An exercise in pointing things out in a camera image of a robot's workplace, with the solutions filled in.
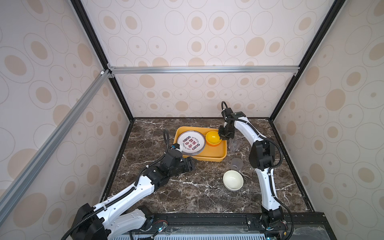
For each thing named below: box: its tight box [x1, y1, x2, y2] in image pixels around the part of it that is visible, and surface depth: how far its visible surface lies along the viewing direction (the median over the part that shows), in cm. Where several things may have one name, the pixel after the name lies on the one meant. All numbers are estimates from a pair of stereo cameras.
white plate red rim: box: [177, 130, 206, 156], surface depth 105 cm
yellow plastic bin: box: [182, 140, 227, 162], surface depth 100 cm
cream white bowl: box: [222, 170, 244, 191], surface depth 87 cm
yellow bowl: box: [205, 130, 222, 147], surface depth 103 cm
